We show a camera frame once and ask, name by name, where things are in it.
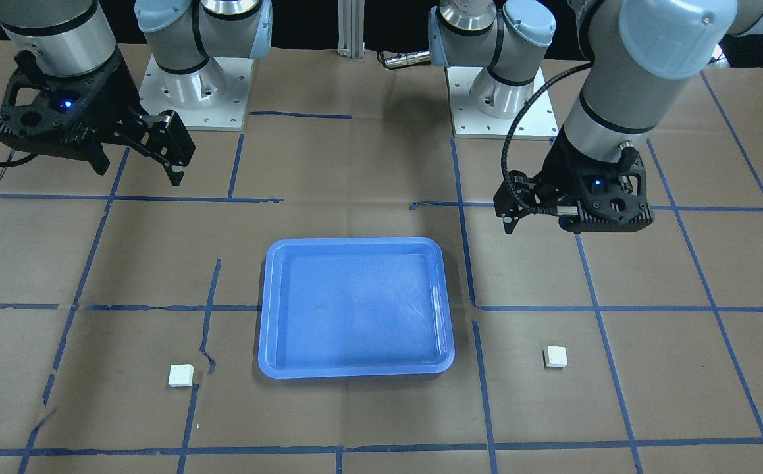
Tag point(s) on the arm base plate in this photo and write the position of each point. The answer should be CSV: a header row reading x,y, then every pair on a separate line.
x,y
212,99
483,108

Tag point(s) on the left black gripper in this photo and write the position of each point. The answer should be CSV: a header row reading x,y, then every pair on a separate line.
x,y
560,172

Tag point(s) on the aluminium frame post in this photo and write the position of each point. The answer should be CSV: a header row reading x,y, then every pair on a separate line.
x,y
350,43

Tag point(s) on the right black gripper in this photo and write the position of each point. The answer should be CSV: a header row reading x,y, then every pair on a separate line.
x,y
106,93

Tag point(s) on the blue plastic tray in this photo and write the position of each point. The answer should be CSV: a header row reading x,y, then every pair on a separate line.
x,y
355,307

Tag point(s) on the silver cylindrical connector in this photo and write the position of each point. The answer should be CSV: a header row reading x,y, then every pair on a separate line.
x,y
405,60

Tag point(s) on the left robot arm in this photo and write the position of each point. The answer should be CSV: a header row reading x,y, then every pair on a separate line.
x,y
640,55

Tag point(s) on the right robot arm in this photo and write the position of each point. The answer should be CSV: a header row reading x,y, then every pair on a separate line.
x,y
75,37

